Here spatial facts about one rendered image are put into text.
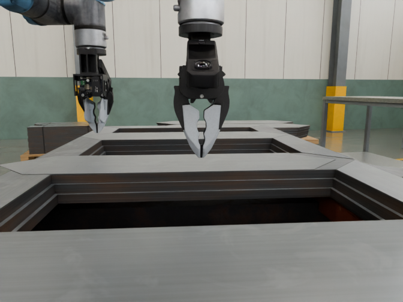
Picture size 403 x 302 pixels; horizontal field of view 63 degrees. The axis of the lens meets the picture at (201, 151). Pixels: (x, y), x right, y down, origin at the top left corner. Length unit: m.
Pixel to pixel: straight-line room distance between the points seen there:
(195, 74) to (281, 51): 8.18
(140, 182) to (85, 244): 0.30
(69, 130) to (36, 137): 0.44
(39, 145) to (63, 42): 3.26
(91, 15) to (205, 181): 0.48
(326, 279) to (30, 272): 0.26
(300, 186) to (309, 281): 0.41
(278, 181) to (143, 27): 7.29
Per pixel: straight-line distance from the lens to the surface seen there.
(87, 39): 0.88
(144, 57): 7.76
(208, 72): 0.45
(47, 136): 5.13
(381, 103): 3.68
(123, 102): 7.72
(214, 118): 0.54
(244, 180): 0.66
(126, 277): 0.31
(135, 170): 0.68
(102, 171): 0.69
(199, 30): 0.54
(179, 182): 0.65
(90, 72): 0.88
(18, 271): 0.35
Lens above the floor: 1.03
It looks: 10 degrees down
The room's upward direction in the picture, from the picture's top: straight up
